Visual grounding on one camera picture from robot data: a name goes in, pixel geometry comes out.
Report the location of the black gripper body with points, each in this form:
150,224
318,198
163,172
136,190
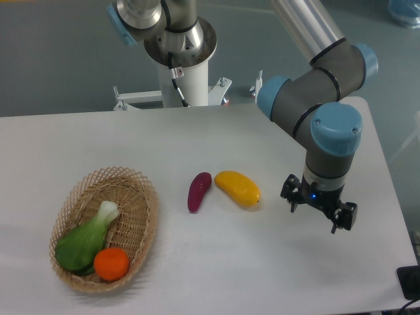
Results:
321,193

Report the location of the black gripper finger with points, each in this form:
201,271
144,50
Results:
291,191
344,217

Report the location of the green bok choy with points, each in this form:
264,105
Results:
75,252

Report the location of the purple sweet potato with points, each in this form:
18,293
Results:
198,189

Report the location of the woven wicker basket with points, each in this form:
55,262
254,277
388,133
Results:
132,230

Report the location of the black device at table edge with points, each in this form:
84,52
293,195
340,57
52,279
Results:
408,277

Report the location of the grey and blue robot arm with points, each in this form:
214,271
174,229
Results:
309,108

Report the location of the yellow mango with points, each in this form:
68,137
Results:
239,188

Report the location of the orange fruit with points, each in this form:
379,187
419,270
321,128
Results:
111,264

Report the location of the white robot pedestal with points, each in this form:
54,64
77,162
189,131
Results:
182,63

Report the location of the blue object top right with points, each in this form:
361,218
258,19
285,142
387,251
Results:
405,12

